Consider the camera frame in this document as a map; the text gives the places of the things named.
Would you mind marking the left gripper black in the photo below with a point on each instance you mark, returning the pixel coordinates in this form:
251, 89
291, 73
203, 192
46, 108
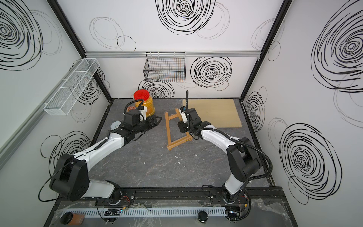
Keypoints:
155, 123

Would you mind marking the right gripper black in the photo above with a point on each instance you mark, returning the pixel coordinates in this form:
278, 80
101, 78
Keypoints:
181, 126

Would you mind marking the small wooden easel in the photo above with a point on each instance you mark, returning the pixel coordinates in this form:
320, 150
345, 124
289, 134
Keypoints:
174, 136

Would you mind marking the light plywood canvas board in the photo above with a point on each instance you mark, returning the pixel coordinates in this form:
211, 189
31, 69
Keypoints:
222, 113

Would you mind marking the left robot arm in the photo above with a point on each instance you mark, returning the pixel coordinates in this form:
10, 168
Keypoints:
71, 180

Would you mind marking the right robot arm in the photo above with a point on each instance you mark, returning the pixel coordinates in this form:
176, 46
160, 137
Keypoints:
246, 162

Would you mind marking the round red-topped tin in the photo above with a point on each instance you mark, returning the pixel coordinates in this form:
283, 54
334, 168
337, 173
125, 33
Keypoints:
129, 108

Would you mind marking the red-lidded jar of yellow snacks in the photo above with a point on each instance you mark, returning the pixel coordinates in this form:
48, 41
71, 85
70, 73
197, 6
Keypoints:
147, 101

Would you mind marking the small white-lidded cup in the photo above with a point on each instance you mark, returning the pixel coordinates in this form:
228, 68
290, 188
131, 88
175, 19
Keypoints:
115, 125

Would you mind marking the black round knob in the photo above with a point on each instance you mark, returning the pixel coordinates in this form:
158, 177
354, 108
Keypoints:
202, 217

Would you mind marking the black knob on brown block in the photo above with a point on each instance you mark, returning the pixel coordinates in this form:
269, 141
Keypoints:
70, 218

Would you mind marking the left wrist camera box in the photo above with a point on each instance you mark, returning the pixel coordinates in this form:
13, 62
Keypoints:
143, 112

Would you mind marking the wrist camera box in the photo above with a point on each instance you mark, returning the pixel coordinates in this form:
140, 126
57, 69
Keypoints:
184, 114
143, 112

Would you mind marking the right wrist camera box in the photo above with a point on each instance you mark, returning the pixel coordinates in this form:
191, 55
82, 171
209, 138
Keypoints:
184, 114

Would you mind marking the black wire wall basket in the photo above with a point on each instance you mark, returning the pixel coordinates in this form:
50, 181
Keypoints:
165, 66

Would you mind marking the white mesh wall shelf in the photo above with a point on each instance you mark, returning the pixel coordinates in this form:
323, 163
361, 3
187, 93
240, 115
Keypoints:
79, 86

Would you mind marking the white slotted cable duct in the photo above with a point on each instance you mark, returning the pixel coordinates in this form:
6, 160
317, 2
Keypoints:
147, 212

